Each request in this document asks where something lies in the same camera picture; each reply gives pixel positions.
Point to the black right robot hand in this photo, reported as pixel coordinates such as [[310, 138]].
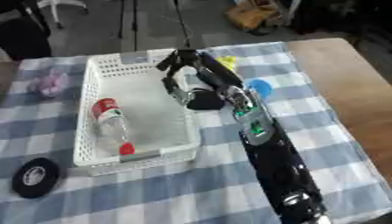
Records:
[[212, 71]]

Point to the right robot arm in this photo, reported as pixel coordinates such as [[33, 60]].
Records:
[[270, 151]]

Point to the yellow toy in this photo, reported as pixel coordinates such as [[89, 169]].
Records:
[[227, 61]]

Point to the blue round toy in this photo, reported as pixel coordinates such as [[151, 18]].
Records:
[[261, 87]]

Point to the tan bag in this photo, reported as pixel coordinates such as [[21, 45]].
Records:
[[252, 14]]

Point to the black tripod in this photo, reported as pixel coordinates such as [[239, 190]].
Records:
[[153, 20]]

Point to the white perforated plastic basket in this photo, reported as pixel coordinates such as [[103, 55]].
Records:
[[138, 102]]

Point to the clear plastic bottle red label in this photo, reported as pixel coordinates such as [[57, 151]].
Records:
[[109, 122]]

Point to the pink soft toy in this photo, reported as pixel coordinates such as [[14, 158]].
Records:
[[49, 83]]

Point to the white chair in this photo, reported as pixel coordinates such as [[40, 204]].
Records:
[[61, 8]]

